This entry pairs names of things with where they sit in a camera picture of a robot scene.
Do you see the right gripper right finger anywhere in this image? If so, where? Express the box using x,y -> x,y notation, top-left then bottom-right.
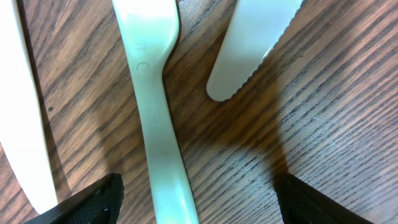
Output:
276,174 -> 371,224

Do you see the pale blue plastic knife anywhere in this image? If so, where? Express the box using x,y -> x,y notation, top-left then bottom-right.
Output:
206,0 -> 303,101

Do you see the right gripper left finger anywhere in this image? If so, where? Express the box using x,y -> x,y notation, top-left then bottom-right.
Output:
26,173 -> 124,224

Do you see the white plastic knife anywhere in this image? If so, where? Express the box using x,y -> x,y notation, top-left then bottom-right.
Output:
1,0 -> 58,214

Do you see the light blue plastic knife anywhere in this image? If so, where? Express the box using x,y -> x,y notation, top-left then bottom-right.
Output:
113,0 -> 198,223

